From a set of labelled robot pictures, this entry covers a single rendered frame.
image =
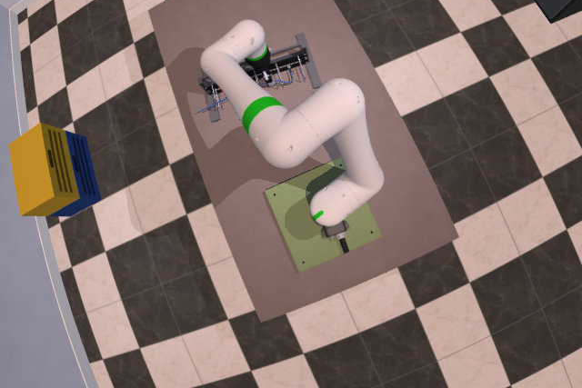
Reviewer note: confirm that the grey metal cable rack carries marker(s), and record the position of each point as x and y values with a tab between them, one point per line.
275	66

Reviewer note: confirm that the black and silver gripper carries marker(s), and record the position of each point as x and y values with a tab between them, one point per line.
266	76

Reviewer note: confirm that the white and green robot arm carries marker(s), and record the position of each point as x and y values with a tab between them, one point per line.
286	138

